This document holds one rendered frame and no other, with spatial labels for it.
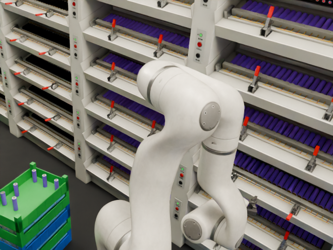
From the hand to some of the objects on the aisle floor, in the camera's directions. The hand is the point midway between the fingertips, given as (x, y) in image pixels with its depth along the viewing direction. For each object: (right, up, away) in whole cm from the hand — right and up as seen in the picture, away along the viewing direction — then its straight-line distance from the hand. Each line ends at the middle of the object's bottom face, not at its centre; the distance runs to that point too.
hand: (242, 194), depth 126 cm
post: (-71, -6, +104) cm, 126 cm away
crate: (-88, -37, +49) cm, 107 cm away
